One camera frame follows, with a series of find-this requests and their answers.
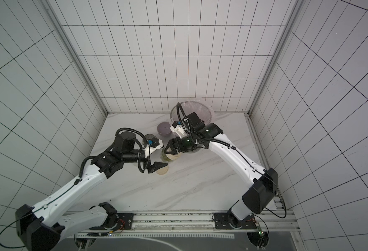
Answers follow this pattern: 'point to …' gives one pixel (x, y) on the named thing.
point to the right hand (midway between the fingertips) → (172, 145)
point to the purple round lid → (163, 129)
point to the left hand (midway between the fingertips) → (161, 156)
